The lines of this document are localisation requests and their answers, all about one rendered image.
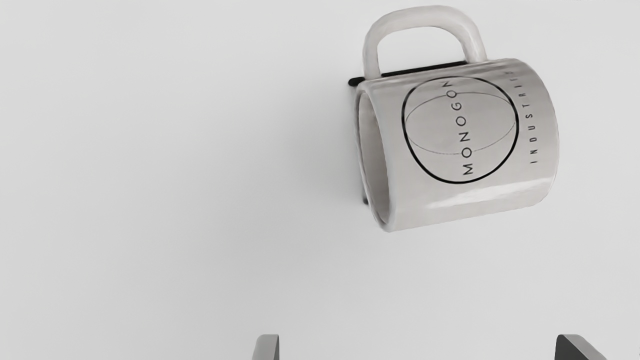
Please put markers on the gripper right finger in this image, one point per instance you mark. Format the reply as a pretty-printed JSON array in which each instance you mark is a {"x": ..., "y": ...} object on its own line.
[{"x": 575, "y": 350}]

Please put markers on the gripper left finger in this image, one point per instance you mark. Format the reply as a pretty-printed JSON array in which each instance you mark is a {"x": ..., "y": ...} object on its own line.
[{"x": 266, "y": 349}]

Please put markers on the white printed mug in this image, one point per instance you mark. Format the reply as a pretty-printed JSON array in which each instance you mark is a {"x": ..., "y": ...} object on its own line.
[{"x": 460, "y": 145}]

